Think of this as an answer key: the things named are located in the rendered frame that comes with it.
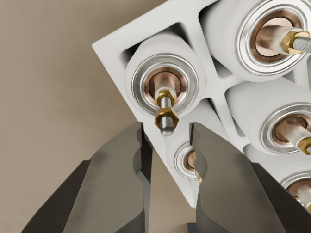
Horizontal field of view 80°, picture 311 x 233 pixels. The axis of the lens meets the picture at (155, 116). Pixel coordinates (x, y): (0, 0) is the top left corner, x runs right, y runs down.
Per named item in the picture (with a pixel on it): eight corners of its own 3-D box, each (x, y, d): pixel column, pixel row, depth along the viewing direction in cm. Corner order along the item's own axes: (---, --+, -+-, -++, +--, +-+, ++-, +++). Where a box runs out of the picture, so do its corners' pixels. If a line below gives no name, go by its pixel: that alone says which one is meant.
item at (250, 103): (250, 106, 42) (305, 163, 26) (208, 99, 41) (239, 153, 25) (270, 63, 37) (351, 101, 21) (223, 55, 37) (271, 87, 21)
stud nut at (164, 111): (182, 119, 15) (183, 124, 14) (165, 130, 16) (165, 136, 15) (167, 102, 14) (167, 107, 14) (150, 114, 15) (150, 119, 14)
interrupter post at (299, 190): (293, 194, 29) (307, 213, 27) (289, 185, 28) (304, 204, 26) (309, 188, 29) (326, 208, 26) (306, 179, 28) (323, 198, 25)
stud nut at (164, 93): (178, 100, 18) (179, 103, 18) (164, 109, 19) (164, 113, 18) (165, 85, 18) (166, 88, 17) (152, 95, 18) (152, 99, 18)
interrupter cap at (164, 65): (119, 91, 22) (118, 94, 21) (159, 36, 19) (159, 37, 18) (169, 125, 24) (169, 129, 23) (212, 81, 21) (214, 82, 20)
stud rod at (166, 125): (171, 92, 20) (177, 132, 13) (164, 98, 20) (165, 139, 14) (165, 85, 19) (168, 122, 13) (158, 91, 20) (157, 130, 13)
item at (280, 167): (238, 148, 47) (277, 215, 32) (223, 120, 44) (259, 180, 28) (277, 131, 45) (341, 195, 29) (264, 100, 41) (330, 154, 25)
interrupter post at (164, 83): (150, 88, 22) (148, 99, 19) (163, 71, 21) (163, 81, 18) (166, 100, 22) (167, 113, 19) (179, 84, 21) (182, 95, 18)
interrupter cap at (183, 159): (224, 176, 28) (226, 180, 27) (173, 178, 28) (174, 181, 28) (230, 134, 24) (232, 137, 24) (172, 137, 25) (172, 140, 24)
